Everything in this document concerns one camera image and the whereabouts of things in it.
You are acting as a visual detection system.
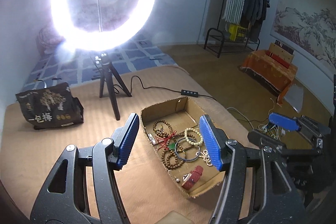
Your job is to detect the yellow-green bead bracelet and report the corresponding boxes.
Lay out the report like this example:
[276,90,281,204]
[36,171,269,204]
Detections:
[183,127,204,146]

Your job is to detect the blue thin bangle ring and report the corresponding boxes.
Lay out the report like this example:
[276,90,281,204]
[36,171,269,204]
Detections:
[174,137,202,163]

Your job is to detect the green pendant red cord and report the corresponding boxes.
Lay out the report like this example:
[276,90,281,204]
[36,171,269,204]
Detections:
[154,130,180,152]

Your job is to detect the brown wooden bead necklace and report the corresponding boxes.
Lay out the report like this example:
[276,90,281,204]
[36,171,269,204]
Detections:
[152,119,195,171]

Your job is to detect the cardboard box tray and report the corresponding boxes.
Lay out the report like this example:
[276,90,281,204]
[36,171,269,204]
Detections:
[141,97,223,198]

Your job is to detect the black snack bag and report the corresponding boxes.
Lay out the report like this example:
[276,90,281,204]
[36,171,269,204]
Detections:
[15,83,84,130]

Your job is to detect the black tripod stand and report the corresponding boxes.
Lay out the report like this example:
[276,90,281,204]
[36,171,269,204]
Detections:
[94,52,131,121]

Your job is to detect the blue checkered bed sheet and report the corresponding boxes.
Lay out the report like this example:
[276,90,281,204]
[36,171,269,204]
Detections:
[22,32,176,91]

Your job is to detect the yellow box on rack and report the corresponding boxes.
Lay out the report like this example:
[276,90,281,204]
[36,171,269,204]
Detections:
[228,24,248,42]

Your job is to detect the black clothes rack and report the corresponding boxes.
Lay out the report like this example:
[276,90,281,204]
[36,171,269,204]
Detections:
[203,0,270,57]

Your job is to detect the dark hanging clothes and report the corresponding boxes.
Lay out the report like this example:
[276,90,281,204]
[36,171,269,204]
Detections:
[240,0,269,28]

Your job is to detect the folded floral quilt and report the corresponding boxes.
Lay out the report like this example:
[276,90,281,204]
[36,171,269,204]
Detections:
[36,22,65,56]

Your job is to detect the white cables on floor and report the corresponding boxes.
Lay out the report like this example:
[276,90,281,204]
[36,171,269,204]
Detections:
[225,97,289,140]

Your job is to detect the black inline cable remote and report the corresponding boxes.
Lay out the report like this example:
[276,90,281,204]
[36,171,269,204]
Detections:
[181,89,199,98]

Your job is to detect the black power cable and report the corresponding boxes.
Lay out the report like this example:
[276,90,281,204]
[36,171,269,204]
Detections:
[112,75,219,102]

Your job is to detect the landscape wall painting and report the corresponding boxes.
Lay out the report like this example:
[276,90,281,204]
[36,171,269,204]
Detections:
[272,0,335,74]

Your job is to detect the white ring light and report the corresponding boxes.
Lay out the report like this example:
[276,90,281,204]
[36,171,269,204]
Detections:
[50,0,155,52]

